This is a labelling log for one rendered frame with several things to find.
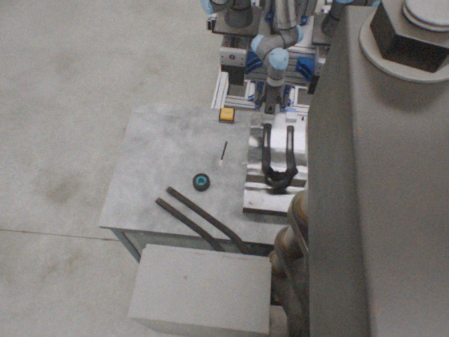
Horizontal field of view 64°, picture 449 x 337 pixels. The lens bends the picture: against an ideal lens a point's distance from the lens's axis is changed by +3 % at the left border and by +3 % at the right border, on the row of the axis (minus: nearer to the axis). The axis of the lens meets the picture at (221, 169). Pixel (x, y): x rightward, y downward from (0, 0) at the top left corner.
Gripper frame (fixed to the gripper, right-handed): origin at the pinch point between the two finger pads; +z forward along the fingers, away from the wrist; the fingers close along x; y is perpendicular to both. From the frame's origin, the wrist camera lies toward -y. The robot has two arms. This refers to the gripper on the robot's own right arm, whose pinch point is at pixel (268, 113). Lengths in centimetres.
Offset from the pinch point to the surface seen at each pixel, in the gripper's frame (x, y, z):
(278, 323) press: -9, -91, 13
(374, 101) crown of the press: -1, -83, -109
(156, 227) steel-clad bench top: 45, -59, 11
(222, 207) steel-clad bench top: 18, -47, 11
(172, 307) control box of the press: 23, -98, -56
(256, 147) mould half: 4.7, -18.3, 2.8
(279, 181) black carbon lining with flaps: -6.8, -34.4, 3.7
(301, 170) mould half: -15.3, -31.3, -2.4
